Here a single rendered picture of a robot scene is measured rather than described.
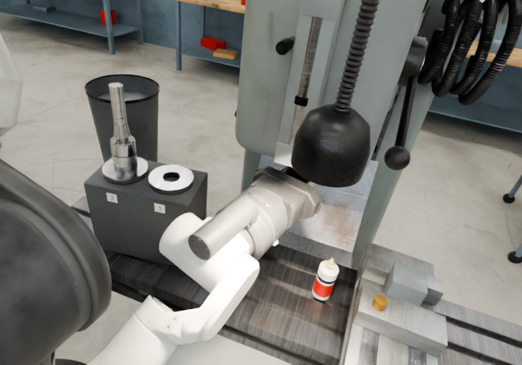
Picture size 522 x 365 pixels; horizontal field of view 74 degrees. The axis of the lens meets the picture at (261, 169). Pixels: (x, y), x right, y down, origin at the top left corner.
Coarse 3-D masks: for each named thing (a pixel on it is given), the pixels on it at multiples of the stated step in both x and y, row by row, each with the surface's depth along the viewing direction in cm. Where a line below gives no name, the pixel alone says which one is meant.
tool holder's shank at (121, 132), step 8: (112, 88) 61; (120, 88) 62; (112, 96) 62; (120, 96) 62; (112, 104) 63; (120, 104) 63; (112, 112) 64; (120, 112) 64; (120, 120) 65; (120, 128) 66; (128, 128) 67; (120, 136) 66; (128, 136) 67
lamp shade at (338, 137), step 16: (320, 112) 31; (336, 112) 31; (352, 112) 31; (304, 128) 31; (320, 128) 30; (336, 128) 30; (352, 128) 30; (368, 128) 31; (304, 144) 31; (320, 144) 30; (336, 144) 30; (352, 144) 30; (368, 144) 31; (304, 160) 31; (320, 160) 30; (336, 160) 30; (352, 160) 30; (304, 176) 32; (320, 176) 31; (336, 176) 31; (352, 176) 31
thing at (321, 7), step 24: (312, 0) 34; (336, 0) 33; (312, 24) 35; (336, 24) 35; (312, 48) 36; (312, 72) 38; (288, 96) 40; (312, 96) 39; (288, 120) 42; (288, 144) 43
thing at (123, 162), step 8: (112, 152) 68; (120, 152) 67; (128, 152) 68; (136, 152) 70; (120, 160) 68; (128, 160) 69; (136, 160) 71; (120, 168) 69; (128, 168) 70; (136, 168) 72
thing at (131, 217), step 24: (144, 168) 72; (168, 168) 73; (96, 192) 69; (120, 192) 68; (144, 192) 68; (168, 192) 68; (192, 192) 70; (96, 216) 73; (120, 216) 72; (144, 216) 70; (168, 216) 69; (120, 240) 76; (144, 240) 74; (168, 264) 77
